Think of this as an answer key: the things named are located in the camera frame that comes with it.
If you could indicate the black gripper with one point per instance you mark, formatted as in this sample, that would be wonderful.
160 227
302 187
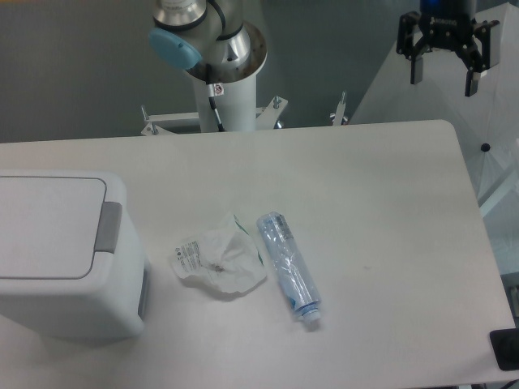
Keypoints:
450 25

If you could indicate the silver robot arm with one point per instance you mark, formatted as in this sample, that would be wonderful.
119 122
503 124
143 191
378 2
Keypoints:
211 35

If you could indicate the white plastic trash can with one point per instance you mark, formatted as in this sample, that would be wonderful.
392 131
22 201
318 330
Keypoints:
108 303

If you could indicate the white trash can lid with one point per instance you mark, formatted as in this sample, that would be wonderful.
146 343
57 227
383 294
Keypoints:
52 227

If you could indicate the empty clear plastic bottle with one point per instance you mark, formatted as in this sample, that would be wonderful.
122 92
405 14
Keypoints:
292 272

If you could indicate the black device at table edge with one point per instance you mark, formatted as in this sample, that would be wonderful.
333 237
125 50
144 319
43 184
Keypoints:
505 346

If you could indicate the crumpled white plastic bag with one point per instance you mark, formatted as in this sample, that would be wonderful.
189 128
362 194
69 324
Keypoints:
224 259

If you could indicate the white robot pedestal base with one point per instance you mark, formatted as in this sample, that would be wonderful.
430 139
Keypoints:
221 107

